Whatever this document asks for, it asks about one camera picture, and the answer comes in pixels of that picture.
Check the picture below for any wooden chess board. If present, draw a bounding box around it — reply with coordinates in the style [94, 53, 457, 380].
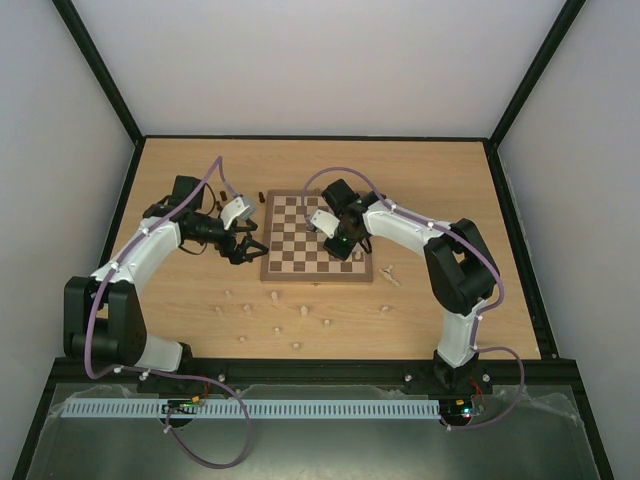
[260, 190, 373, 284]

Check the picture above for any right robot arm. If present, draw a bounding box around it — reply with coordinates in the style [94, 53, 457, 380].
[307, 179, 504, 392]

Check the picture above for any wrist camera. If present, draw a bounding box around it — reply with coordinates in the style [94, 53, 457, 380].
[308, 209, 340, 239]
[219, 195, 256, 230]

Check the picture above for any black frame rail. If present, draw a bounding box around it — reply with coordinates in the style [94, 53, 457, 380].
[47, 358, 585, 397]

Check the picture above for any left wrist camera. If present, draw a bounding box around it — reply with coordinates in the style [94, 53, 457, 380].
[219, 195, 256, 230]

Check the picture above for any white slotted cable duct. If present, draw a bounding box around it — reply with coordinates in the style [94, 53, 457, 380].
[61, 398, 441, 420]

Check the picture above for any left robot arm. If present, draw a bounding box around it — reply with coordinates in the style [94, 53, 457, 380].
[63, 176, 268, 378]

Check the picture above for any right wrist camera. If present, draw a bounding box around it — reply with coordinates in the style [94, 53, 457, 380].
[308, 209, 340, 239]

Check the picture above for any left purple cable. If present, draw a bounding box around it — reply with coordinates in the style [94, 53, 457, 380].
[84, 155, 251, 469]

